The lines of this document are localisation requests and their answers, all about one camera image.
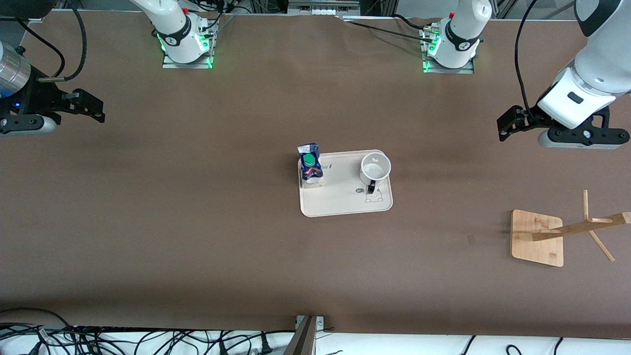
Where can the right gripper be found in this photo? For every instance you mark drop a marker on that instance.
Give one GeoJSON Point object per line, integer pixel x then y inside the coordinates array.
{"type": "Point", "coordinates": [41, 98]}

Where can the white smiley face cup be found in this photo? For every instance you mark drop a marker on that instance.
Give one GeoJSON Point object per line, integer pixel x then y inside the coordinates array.
{"type": "Point", "coordinates": [374, 170]}

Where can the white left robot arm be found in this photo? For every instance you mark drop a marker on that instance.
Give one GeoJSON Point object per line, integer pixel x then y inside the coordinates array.
{"type": "Point", "coordinates": [461, 29]}

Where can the blue white milk carton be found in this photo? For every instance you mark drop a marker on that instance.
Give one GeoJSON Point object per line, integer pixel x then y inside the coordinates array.
{"type": "Point", "coordinates": [310, 170]}

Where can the wooden cup rack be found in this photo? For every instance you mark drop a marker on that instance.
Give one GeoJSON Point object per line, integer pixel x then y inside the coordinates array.
{"type": "Point", "coordinates": [535, 246]}

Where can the beige rabbit print tray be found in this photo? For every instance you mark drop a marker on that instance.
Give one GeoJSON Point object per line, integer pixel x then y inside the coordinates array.
{"type": "Point", "coordinates": [340, 199]}

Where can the small metal bracket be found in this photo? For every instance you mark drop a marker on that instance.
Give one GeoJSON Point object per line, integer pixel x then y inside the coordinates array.
{"type": "Point", "coordinates": [320, 323]}

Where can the aluminium profile bar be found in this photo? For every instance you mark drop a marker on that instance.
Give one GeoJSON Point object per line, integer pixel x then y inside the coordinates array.
{"type": "Point", "coordinates": [301, 340]}

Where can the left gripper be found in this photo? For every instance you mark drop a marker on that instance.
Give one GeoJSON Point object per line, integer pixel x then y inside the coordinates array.
{"type": "Point", "coordinates": [530, 119]}

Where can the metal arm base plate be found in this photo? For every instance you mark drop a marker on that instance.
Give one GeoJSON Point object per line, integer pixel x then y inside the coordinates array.
{"type": "Point", "coordinates": [170, 65]}
{"type": "Point", "coordinates": [436, 70]}

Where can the white power strip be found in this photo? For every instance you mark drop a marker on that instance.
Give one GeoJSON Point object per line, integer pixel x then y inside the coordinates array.
{"type": "Point", "coordinates": [323, 7]}

